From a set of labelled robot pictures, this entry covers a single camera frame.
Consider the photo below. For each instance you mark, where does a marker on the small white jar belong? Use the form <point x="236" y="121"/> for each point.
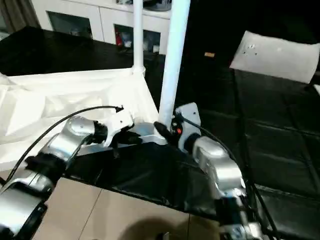
<point x="127" y="43"/>
<point x="155" y="48"/>

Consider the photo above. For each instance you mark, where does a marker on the red packet in cabinet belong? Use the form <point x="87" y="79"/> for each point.
<point x="118" y="37"/>

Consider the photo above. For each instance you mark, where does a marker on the white plastic table top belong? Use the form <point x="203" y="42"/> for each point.
<point x="75" y="87"/>

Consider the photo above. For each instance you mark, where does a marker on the white plastic table leg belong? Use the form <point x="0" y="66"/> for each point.
<point x="172" y="62"/>
<point x="138" y="37"/>

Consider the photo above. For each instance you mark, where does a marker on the white plastic chair shell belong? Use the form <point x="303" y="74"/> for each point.
<point x="275" y="57"/>

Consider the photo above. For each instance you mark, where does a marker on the beige window curtain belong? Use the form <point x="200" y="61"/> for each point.
<point x="22" y="12"/>

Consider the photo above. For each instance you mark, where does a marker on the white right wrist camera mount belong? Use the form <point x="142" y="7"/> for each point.
<point x="190" y="112"/>

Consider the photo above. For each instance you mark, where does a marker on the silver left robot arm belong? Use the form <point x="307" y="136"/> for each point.
<point x="70" y="140"/>

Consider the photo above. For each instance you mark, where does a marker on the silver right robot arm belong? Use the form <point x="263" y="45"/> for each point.
<point x="220" y="165"/>

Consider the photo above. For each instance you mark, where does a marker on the small yellow label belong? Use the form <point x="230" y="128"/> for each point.
<point x="209" y="54"/>

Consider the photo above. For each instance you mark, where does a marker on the white cabinet with glass doors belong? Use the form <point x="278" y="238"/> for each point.
<point x="105" y="15"/>

